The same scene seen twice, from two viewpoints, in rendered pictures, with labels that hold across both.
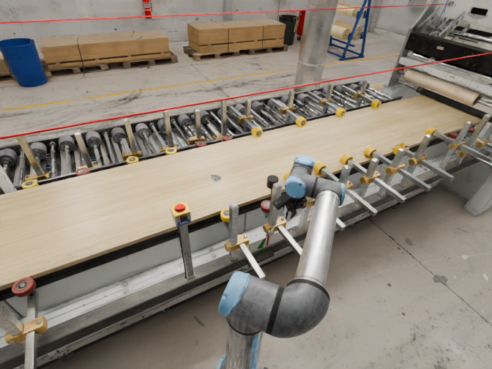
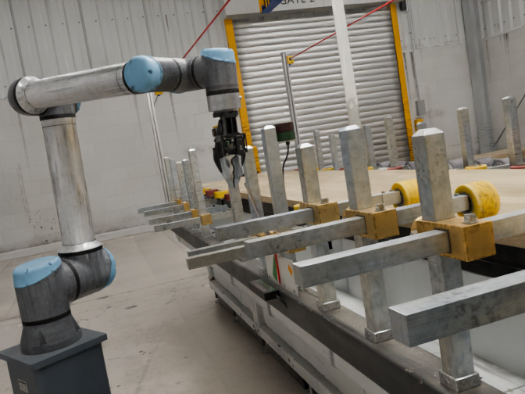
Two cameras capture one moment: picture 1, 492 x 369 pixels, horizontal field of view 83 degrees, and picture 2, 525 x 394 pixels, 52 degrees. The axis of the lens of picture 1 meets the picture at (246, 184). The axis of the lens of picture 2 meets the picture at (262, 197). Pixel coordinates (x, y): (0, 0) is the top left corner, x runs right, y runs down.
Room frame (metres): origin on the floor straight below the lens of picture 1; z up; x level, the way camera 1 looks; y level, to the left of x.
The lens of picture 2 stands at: (1.42, -1.67, 1.13)
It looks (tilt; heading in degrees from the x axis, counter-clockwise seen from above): 6 degrees down; 104
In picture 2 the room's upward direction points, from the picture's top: 9 degrees counter-clockwise
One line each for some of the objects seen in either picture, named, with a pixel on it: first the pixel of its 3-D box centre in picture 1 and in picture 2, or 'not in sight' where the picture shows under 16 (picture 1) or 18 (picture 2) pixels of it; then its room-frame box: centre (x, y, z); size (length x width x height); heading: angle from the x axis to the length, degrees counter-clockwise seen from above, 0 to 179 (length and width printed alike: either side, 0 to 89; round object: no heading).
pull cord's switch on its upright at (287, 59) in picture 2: not in sight; (297, 122); (0.75, 2.61, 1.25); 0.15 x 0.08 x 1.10; 121
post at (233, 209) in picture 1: (233, 236); (258, 217); (0.97, 0.05, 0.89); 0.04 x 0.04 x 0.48; 31
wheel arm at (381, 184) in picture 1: (372, 177); (453, 236); (1.49, -0.85, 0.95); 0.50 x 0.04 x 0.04; 31
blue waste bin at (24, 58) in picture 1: (25, 62); not in sight; (5.08, 4.08, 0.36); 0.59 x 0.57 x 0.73; 30
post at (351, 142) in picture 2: (337, 195); (366, 245); (1.35, -0.59, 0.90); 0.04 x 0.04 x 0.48; 31
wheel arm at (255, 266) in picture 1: (242, 247); (254, 241); (0.96, 0.00, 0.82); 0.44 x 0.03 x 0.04; 31
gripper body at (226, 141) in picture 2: (296, 198); (229, 134); (1.00, -0.25, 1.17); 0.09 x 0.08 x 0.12; 121
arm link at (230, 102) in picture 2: not in sight; (225, 103); (1.01, -0.24, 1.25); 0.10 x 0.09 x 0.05; 31
